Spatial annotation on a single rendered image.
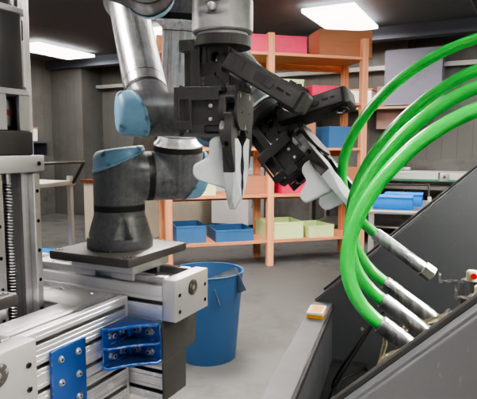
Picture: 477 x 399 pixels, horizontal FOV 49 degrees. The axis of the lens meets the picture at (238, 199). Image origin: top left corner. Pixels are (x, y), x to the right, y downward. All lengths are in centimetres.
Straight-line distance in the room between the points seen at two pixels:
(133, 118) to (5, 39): 33
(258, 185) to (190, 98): 490
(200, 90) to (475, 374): 42
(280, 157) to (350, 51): 527
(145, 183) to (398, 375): 86
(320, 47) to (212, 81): 525
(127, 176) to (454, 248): 69
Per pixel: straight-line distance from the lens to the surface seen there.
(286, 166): 75
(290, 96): 61
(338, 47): 596
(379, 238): 75
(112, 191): 117
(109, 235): 118
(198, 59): 66
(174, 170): 119
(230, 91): 63
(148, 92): 89
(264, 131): 80
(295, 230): 569
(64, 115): 1037
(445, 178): 684
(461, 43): 75
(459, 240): 107
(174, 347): 119
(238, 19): 64
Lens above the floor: 127
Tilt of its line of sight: 6 degrees down
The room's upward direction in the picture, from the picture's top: straight up
